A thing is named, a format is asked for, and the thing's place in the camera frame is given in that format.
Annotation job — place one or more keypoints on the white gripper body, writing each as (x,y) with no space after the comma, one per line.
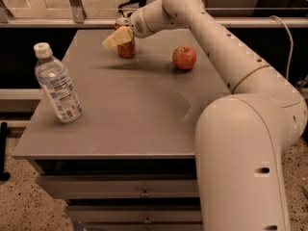
(137,23)

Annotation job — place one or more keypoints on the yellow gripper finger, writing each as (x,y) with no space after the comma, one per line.
(120,36)

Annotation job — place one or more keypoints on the red coke can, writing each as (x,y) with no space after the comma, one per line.
(127,49)

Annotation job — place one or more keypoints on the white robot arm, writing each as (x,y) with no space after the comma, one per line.
(239,138)

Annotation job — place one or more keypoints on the clear plastic water bottle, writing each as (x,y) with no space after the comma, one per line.
(54,79)

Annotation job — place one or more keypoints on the metal window railing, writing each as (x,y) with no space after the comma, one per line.
(98,13)

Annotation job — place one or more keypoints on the red apple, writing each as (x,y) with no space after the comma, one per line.
(184,57)

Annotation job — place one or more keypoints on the grey drawer cabinet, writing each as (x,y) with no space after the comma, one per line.
(138,118)

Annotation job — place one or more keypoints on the top grey drawer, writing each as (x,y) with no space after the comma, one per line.
(119,186)

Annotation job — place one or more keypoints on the grey drawer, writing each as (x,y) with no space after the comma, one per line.
(119,186)
(139,214)

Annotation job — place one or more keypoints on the black pole stand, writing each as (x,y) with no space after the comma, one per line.
(4,131)

